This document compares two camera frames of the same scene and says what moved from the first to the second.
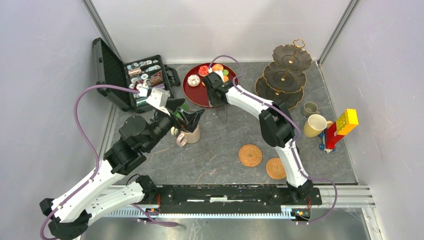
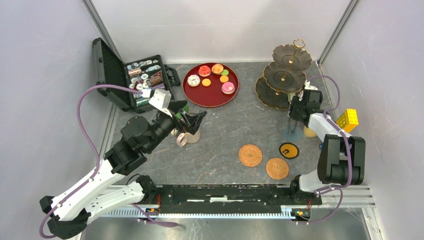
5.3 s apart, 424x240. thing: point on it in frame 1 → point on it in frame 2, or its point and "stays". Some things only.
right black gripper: (212, 101) → (295, 103)
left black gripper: (190, 120) stays
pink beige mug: (186, 137) stays
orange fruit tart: (217, 67) stays
